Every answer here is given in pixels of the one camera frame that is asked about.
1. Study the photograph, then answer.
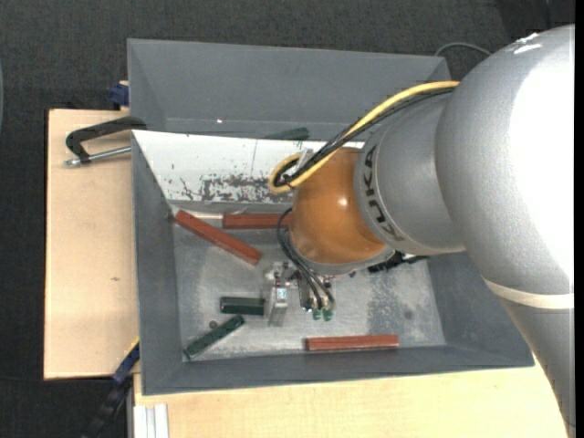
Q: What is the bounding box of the dark green flat block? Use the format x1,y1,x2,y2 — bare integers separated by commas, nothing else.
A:
219,296,266,317
182,314,246,360

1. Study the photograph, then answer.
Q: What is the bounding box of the red-brown flat block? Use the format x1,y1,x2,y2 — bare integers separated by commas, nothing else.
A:
222,213,293,231
173,209,264,266
304,334,401,352

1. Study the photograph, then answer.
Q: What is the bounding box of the grey metal bin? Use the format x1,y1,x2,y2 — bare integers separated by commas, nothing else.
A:
126,37,536,397

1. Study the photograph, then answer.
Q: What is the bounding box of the pale wood flat board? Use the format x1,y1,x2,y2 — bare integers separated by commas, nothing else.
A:
43,108,141,381

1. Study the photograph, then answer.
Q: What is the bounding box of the black cylinder on white bracket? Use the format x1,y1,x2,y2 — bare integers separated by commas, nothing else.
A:
367,251,430,274

